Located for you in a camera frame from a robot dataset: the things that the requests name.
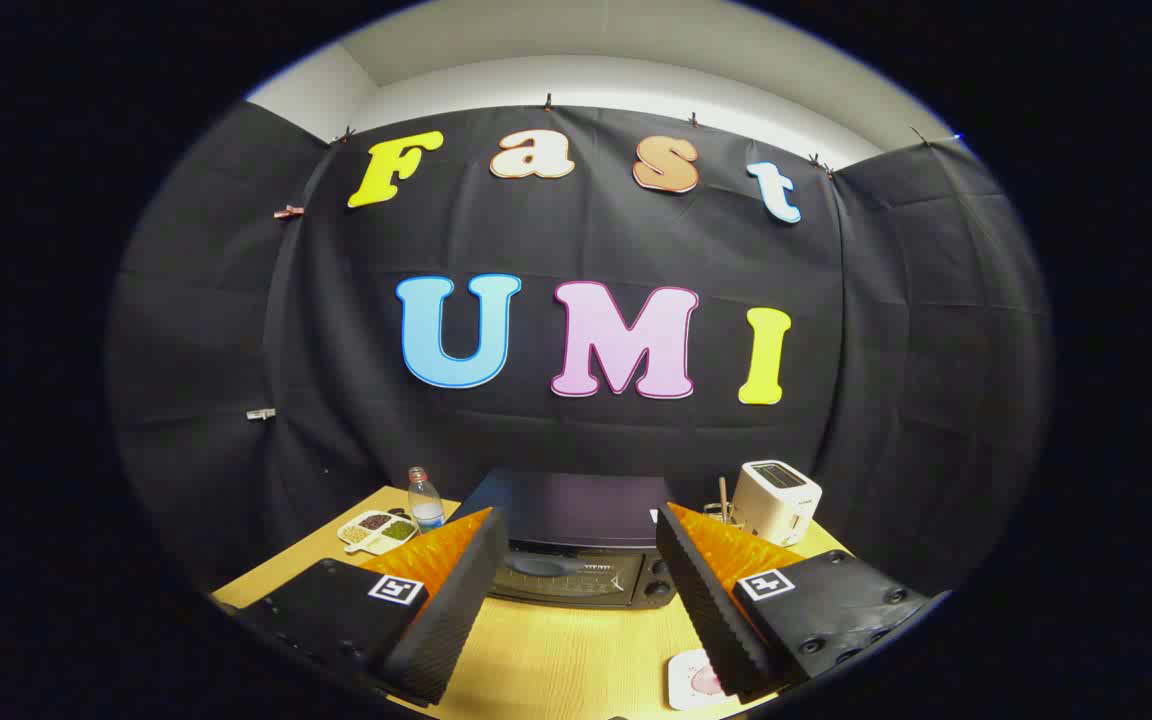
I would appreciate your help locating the white square plate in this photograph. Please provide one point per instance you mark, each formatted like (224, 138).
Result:
(681, 682)

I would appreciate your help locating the clear plastic water bottle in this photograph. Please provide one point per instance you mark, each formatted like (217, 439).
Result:
(425, 505)

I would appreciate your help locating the round pink meat slice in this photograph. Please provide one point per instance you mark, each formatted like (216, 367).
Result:
(708, 682)

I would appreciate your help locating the white pop-up toaster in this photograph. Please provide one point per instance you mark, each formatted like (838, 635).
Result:
(776, 500)

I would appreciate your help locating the white divided bean tray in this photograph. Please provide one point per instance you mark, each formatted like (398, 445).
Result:
(376, 532)

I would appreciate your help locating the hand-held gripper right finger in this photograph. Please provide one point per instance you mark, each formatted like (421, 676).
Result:
(711, 610)

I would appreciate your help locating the black toaster oven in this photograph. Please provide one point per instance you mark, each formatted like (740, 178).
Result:
(576, 510)

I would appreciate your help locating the wooden stick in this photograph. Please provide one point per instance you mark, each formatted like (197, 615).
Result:
(723, 495)

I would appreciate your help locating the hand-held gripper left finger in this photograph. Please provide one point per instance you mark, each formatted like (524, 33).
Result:
(456, 610)

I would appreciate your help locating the pink cloth clip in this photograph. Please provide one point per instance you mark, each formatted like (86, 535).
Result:
(288, 211)

